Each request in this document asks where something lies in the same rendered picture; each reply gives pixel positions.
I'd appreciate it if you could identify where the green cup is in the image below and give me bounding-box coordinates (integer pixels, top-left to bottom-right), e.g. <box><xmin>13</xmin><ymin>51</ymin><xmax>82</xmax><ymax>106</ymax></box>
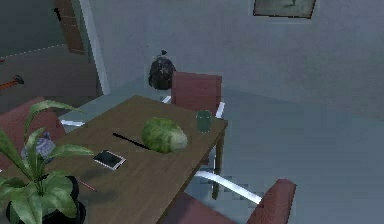
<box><xmin>195</xmin><ymin>109</ymin><xmax>214</xmax><ymax>134</ymax></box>

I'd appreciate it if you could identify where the green lettuce head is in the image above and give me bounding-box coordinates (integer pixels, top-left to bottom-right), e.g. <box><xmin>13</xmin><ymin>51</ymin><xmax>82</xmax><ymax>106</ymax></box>
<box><xmin>140</xmin><ymin>116</ymin><xmax>189</xmax><ymax>154</ymax></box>

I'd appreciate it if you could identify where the black garbage bag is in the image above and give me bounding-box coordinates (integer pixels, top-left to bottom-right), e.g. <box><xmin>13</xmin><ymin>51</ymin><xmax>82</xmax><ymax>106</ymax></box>
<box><xmin>147</xmin><ymin>49</ymin><xmax>177</xmax><ymax>91</ymax></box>

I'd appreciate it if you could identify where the black pen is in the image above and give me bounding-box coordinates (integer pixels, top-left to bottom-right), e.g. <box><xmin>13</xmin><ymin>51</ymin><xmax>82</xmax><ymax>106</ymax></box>
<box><xmin>112</xmin><ymin>132</ymin><xmax>151</xmax><ymax>151</ymax></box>

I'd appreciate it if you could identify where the brown wooden table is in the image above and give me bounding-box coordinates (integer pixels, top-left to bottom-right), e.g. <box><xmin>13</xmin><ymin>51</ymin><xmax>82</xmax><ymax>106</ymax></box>
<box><xmin>0</xmin><ymin>94</ymin><xmax>229</xmax><ymax>224</ymax></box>

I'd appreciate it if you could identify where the black and white phone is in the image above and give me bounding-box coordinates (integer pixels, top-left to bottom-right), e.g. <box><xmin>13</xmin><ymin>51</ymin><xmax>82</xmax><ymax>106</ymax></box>
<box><xmin>92</xmin><ymin>149</ymin><xmax>127</xmax><ymax>171</ymax></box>

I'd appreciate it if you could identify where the red pencil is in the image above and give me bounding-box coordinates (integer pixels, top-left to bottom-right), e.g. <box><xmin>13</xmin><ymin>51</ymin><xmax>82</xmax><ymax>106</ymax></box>
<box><xmin>77</xmin><ymin>179</ymin><xmax>98</xmax><ymax>193</ymax></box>

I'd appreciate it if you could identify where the brown room door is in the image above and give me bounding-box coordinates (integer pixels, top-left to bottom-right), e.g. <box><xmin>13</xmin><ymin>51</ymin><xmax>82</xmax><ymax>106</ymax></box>
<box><xmin>54</xmin><ymin>0</ymin><xmax>87</xmax><ymax>56</ymax></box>

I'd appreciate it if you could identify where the blue white patterned vase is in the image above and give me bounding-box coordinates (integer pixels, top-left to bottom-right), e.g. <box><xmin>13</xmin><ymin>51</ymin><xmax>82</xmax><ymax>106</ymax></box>
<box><xmin>20</xmin><ymin>131</ymin><xmax>57</xmax><ymax>165</ymax></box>

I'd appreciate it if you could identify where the green house plant black pot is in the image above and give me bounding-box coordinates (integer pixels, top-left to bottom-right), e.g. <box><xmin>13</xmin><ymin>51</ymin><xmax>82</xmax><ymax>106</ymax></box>
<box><xmin>0</xmin><ymin>99</ymin><xmax>95</xmax><ymax>224</ymax></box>

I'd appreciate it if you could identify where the red chair white frame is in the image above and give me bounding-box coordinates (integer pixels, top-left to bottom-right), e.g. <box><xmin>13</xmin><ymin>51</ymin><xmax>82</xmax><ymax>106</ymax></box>
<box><xmin>0</xmin><ymin>96</ymin><xmax>86</xmax><ymax>171</ymax></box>
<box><xmin>161</xmin><ymin>71</ymin><xmax>226</xmax><ymax>120</ymax></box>
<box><xmin>161</xmin><ymin>170</ymin><xmax>298</xmax><ymax>224</ymax></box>

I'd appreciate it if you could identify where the framed wall picture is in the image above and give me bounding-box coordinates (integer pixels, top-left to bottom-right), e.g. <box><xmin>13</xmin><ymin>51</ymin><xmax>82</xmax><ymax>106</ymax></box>
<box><xmin>252</xmin><ymin>0</ymin><xmax>317</xmax><ymax>20</ymax></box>

